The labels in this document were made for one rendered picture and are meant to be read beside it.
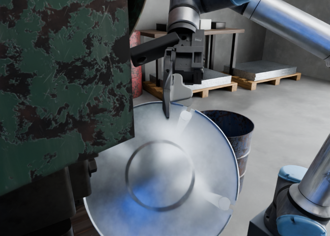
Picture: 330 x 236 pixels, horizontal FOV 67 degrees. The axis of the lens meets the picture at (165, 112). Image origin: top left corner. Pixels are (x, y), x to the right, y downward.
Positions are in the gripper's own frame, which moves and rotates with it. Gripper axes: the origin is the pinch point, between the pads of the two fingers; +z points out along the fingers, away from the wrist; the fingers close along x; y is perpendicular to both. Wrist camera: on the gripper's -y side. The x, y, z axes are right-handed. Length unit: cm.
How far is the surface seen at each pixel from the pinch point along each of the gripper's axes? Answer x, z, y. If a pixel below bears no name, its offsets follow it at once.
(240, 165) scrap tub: 113, -13, 34
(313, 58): 354, -262, 206
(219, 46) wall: 350, -281, 41
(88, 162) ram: -10.7, 13.0, -9.2
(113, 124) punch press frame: -28.5, 12.8, 0.0
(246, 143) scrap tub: 103, -24, 37
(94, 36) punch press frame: -33.6, 8.3, -0.6
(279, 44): 384, -313, 162
